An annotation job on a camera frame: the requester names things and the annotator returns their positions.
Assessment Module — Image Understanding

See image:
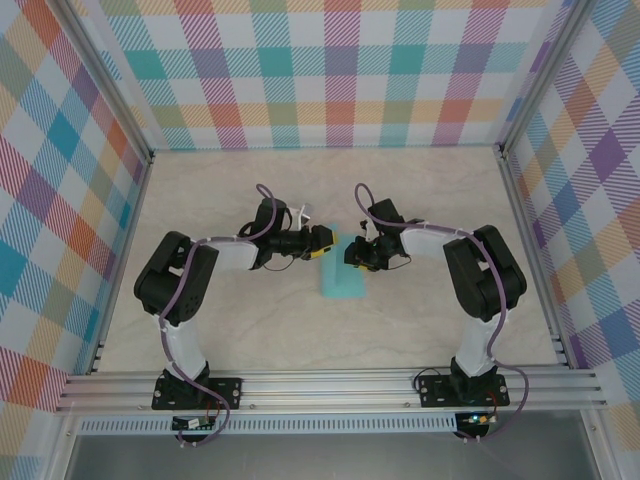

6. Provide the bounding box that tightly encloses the teal cloth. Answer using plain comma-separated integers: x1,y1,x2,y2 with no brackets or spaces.
318,232,370,302

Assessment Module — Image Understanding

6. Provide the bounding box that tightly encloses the small black circuit board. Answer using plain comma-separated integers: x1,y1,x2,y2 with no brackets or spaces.
171,415,217,432

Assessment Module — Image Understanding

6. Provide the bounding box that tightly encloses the thin black left gripper wire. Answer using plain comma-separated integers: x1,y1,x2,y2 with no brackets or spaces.
262,252,304,274

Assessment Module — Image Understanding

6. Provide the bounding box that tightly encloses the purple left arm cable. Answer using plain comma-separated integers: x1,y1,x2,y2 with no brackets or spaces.
158,183,281,448

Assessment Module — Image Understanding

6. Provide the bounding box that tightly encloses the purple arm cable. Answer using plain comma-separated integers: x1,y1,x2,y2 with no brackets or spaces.
353,182,531,444
158,183,281,448

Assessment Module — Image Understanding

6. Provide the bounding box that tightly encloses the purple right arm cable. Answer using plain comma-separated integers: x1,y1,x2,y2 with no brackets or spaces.
353,182,531,444

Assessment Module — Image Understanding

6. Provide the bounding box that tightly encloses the wide aluminium mounting rail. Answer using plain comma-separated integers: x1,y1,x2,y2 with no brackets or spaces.
53,368,609,414

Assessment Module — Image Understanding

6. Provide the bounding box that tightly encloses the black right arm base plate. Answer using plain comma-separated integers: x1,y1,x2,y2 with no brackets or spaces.
417,373,510,409

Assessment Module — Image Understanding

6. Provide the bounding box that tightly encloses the aluminium table side rail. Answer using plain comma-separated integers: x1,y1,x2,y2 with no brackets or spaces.
87,152,155,377
497,144,572,371

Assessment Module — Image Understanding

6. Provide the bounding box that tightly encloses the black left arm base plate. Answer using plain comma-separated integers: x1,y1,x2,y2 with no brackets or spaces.
152,377,244,412

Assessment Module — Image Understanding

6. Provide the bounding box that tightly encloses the slotted grey cable tray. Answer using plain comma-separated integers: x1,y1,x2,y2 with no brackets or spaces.
78,413,459,435

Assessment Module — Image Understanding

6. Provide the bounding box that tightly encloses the slanted aluminium frame post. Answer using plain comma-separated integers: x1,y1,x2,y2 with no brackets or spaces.
498,0,590,157
58,0,155,164

